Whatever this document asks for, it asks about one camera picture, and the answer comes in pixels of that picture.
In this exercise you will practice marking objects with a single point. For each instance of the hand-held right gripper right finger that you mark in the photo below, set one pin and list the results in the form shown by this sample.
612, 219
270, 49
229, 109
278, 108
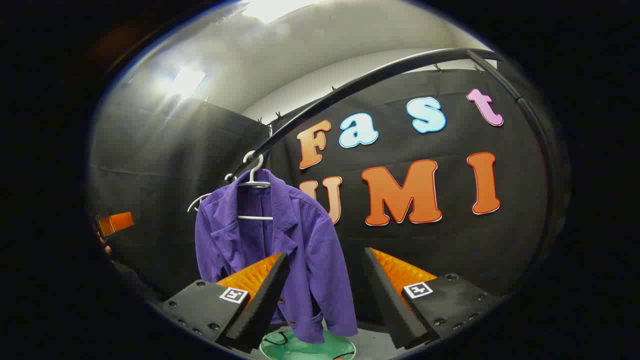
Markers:
395, 305

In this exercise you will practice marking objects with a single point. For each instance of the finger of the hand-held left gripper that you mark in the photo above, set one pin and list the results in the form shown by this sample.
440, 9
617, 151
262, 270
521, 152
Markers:
117, 222

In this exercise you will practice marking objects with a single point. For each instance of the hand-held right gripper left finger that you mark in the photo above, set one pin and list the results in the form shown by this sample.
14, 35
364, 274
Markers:
265, 300

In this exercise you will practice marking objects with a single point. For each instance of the green laundry hamper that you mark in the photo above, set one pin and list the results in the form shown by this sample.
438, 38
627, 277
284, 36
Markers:
300, 351

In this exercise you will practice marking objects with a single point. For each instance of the purple ribbed jacket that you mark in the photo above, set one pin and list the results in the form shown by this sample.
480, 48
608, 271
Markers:
310, 240

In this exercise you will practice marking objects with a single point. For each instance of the white plastic clothes hanger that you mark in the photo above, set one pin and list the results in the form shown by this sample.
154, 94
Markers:
254, 184
199, 199

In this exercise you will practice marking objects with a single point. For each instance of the black metal clothes rack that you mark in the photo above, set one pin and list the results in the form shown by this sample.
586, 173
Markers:
380, 72

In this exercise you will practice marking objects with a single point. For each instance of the plain black backdrop cloth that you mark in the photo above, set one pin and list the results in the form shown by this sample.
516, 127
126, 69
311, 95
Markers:
150, 175

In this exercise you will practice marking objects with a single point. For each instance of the ceiling light panel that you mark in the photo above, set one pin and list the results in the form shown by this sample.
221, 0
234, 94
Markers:
182, 80
270, 7

